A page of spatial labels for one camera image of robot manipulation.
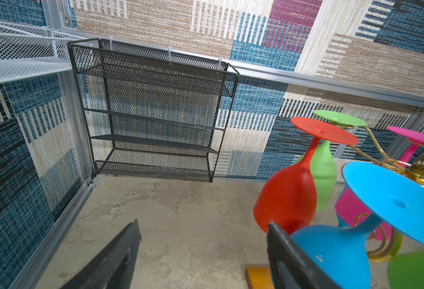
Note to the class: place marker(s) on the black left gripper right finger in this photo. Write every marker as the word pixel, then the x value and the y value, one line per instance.
pixel 290 266

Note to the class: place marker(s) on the white mesh wall basket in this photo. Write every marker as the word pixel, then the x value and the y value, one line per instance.
pixel 28 51

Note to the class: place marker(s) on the red wine glass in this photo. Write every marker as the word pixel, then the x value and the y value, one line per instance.
pixel 289 197

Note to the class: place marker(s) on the black mesh shelf rack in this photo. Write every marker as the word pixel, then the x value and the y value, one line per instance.
pixel 150 112

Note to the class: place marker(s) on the green wine glass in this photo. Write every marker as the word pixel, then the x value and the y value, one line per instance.
pixel 406 271
pixel 322 166

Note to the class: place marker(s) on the left blue wine glass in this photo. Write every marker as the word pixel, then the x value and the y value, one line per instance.
pixel 391 198

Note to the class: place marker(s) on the pink wine glass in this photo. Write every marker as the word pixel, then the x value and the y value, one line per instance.
pixel 348 207

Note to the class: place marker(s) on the wooden rack base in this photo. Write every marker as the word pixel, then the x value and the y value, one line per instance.
pixel 259 278

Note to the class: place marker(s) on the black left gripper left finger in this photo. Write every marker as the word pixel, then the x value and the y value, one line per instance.
pixel 114 265

